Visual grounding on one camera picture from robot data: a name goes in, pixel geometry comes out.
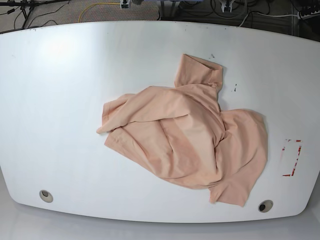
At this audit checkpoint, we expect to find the peach T-shirt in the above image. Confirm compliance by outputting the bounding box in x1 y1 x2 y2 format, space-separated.
97 54 268 207

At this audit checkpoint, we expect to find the right table grommet hole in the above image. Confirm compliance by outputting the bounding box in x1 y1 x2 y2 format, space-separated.
258 199 274 213

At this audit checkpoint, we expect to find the table grommet hole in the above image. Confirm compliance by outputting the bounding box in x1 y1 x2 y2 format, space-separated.
39 190 54 203
258 199 274 213

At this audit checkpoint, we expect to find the left table grommet hole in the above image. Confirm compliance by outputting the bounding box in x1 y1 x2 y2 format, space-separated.
39 190 54 203

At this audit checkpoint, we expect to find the red tape marking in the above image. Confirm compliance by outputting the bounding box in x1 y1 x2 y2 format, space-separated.
279 139 303 177

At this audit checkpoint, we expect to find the black tripod stand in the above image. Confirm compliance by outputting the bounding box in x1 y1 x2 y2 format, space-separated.
0 0 71 34

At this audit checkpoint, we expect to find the white power strip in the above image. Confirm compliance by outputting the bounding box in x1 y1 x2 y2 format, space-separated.
298 4 320 20

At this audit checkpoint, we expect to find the yellow cable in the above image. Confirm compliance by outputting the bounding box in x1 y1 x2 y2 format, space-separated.
78 2 121 23

